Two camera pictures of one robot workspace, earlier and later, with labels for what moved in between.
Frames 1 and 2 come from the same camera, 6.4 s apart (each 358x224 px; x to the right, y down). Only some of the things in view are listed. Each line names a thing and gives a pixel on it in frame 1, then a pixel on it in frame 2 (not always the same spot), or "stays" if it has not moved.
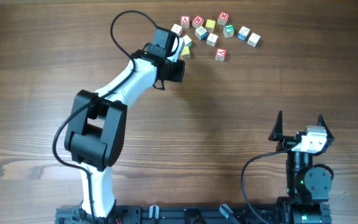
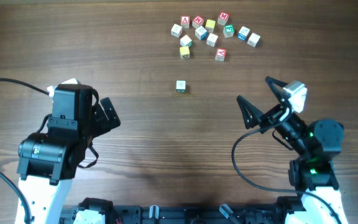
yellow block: (185, 54) stays
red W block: (197, 21) stays
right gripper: (286, 141) to (271, 115)
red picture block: (221, 53) stays
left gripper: (179, 76) to (102, 126)
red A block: (185, 21) stays
